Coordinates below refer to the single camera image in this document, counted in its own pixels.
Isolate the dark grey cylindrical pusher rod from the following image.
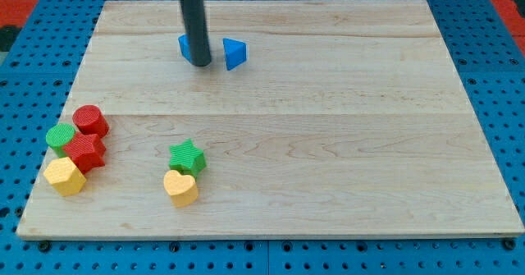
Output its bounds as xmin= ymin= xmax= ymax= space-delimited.
xmin=179 ymin=0 xmax=212 ymax=66

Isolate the green star block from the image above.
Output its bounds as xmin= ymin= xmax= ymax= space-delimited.
xmin=168 ymin=139 xmax=207 ymax=179

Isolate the red star block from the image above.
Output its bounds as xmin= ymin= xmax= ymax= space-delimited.
xmin=62 ymin=132 xmax=106 ymax=174

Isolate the green circle block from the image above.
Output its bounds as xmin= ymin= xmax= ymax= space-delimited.
xmin=45 ymin=123 xmax=76 ymax=158

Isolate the blue cube block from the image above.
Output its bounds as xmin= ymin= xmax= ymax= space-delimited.
xmin=178 ymin=34 xmax=191 ymax=62

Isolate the blue triangle block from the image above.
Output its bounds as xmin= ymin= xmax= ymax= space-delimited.
xmin=222 ymin=38 xmax=247 ymax=71

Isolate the red cylinder block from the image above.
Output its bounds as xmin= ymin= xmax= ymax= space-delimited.
xmin=72 ymin=105 xmax=109 ymax=138

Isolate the light wooden board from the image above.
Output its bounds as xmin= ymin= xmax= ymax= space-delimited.
xmin=17 ymin=0 xmax=524 ymax=241

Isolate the yellow heart block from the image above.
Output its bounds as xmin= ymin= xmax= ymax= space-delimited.
xmin=163 ymin=170 xmax=199 ymax=208

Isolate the yellow hexagon block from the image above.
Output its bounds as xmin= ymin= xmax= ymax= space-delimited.
xmin=43 ymin=157 xmax=87 ymax=196

